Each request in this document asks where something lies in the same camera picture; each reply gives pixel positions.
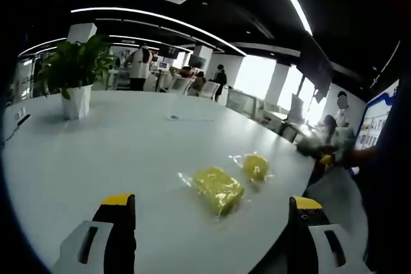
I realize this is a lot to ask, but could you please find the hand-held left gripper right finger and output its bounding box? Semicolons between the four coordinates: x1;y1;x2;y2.
288;195;373;274

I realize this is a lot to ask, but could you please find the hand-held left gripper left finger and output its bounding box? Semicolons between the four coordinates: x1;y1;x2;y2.
51;193;137;274

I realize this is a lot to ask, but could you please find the round yellow silicone block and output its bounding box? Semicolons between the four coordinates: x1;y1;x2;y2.
228;152;275;191

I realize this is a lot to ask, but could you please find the rectangular yellow silicone block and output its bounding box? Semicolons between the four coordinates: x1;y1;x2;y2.
177;166;252;220

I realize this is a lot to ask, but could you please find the person's dark clothing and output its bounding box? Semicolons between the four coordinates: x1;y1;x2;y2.
364;76;411;274

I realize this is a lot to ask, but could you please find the white office chair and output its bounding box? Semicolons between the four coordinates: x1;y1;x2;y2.
201;80;222;100

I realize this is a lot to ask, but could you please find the white plant pot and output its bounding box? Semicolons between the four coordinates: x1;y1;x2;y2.
60;83;94;120

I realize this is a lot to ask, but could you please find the green potted plant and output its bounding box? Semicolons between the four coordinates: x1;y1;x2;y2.
34;33;117;100

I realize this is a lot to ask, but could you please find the wall display screen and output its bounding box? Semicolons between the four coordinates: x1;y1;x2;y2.
355;78;401;152

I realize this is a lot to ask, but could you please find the black cable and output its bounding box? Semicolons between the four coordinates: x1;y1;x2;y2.
2;113;31;142

